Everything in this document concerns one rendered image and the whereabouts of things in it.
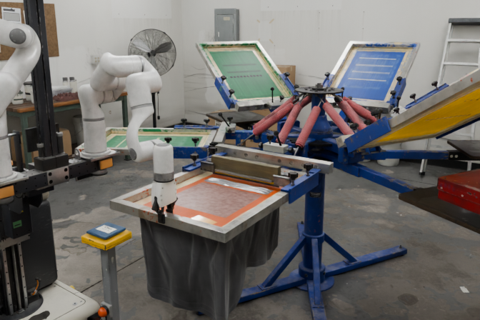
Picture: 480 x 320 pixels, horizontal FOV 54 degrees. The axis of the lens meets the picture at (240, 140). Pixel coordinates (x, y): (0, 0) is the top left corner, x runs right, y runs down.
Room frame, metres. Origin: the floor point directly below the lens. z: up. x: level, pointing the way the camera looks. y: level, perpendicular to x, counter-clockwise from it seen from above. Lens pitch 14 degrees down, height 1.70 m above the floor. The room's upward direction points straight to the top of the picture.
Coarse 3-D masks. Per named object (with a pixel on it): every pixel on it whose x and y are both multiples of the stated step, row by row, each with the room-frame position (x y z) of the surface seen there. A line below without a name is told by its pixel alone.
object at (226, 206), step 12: (228, 192) 2.02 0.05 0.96; (240, 192) 2.02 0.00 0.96; (252, 192) 2.02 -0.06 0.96; (204, 204) 1.87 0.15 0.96; (216, 204) 1.87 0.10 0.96; (228, 204) 1.87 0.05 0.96; (240, 204) 1.87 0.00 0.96; (252, 204) 1.88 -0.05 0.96; (192, 216) 1.75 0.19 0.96; (204, 216) 1.75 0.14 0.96; (216, 216) 1.75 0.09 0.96; (228, 216) 1.75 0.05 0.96
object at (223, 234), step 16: (176, 176) 2.15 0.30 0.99; (192, 176) 2.24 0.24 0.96; (144, 192) 1.95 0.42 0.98; (112, 208) 1.83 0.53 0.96; (128, 208) 1.78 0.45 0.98; (144, 208) 1.75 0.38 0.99; (256, 208) 1.75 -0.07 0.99; (272, 208) 1.80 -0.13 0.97; (176, 224) 1.64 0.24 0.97; (192, 224) 1.60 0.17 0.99; (208, 224) 1.59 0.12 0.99; (240, 224) 1.60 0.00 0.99; (224, 240) 1.52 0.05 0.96
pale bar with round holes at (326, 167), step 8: (224, 144) 2.57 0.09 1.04; (216, 152) 2.54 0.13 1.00; (224, 152) 2.52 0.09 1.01; (232, 152) 2.48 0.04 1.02; (240, 152) 2.46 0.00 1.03; (248, 152) 2.43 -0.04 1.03; (256, 152) 2.40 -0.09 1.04; (264, 152) 2.40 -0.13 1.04; (272, 152) 2.40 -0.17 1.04; (256, 160) 2.40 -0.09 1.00; (264, 160) 2.37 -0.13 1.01; (272, 160) 2.35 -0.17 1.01; (280, 160) 2.35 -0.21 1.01; (288, 160) 2.30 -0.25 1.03; (296, 160) 2.27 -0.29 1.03; (304, 160) 2.25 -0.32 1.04; (312, 160) 2.25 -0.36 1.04; (320, 160) 2.25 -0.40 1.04; (296, 168) 2.27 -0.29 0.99; (320, 168) 2.20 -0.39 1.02; (328, 168) 2.18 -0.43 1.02
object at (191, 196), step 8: (208, 176) 2.25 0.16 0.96; (216, 176) 2.25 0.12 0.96; (224, 176) 2.25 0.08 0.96; (192, 184) 2.13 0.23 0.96; (200, 184) 2.13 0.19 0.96; (208, 184) 2.13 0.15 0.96; (216, 184) 2.13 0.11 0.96; (176, 192) 2.02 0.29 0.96; (184, 192) 2.02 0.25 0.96; (192, 192) 2.02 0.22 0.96; (200, 192) 2.02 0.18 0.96; (208, 192) 2.02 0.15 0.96; (216, 192) 2.02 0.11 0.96; (184, 200) 1.93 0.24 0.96; (192, 200) 1.93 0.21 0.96; (200, 200) 1.93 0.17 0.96; (208, 200) 1.93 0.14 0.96; (160, 208) 1.84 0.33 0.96; (176, 208) 1.84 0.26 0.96; (184, 208) 1.84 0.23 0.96; (192, 208) 1.84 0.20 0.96
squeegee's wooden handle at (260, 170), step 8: (216, 160) 2.25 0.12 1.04; (224, 160) 2.23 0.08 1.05; (232, 160) 2.20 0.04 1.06; (240, 160) 2.19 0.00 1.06; (216, 168) 2.25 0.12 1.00; (224, 168) 2.23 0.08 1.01; (232, 168) 2.20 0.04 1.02; (240, 168) 2.18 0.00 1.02; (248, 168) 2.15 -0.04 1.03; (256, 168) 2.13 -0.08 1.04; (264, 168) 2.10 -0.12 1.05; (272, 168) 2.08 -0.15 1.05; (280, 168) 2.08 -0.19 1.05; (256, 176) 2.13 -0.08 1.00; (264, 176) 2.10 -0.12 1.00; (272, 176) 2.08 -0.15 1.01
